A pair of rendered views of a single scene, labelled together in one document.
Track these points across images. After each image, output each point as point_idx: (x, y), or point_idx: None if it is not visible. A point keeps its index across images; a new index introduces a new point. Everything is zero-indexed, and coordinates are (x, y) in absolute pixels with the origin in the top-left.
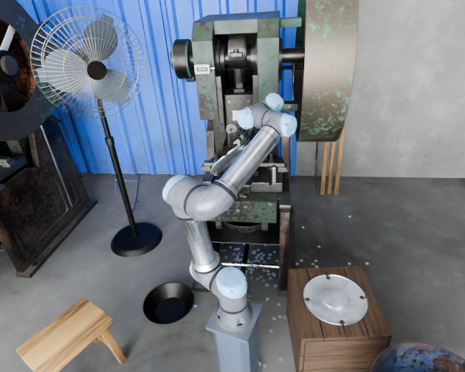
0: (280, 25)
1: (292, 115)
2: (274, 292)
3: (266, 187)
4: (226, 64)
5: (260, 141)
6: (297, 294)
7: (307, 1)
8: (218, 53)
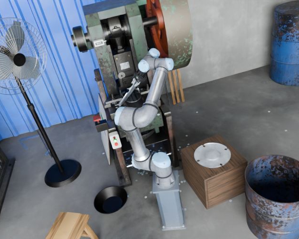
0: None
1: None
2: (172, 170)
3: None
4: (109, 36)
5: (160, 76)
6: (191, 160)
7: None
8: (104, 31)
